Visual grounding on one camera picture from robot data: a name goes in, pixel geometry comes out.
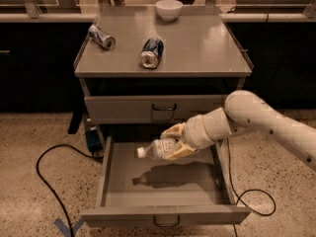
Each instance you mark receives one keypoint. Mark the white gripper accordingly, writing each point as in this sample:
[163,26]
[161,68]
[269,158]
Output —
[195,131]

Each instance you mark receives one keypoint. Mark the clear plastic water bottle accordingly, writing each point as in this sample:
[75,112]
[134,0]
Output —
[158,149]

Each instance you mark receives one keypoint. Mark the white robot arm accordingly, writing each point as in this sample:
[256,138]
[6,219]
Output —
[243,111]

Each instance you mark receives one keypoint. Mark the closed top drawer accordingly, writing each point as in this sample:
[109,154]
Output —
[150,109]

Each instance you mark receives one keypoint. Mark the open middle drawer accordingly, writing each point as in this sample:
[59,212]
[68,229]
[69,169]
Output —
[142,192]

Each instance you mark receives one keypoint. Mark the grey metal drawer cabinet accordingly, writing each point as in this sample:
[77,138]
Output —
[198,53]

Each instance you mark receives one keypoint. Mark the blue power box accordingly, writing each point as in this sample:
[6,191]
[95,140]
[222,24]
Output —
[93,141]

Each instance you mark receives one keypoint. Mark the blue crushed soda can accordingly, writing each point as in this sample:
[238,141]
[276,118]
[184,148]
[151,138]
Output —
[151,53]

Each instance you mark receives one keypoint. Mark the silver blue can left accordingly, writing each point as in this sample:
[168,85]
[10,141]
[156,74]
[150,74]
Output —
[102,38]

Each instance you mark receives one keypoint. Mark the white ceramic bowl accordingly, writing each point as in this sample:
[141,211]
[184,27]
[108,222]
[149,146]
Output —
[169,10]

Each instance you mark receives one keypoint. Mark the blue tape floor mark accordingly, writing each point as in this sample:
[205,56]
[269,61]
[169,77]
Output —
[65,230]

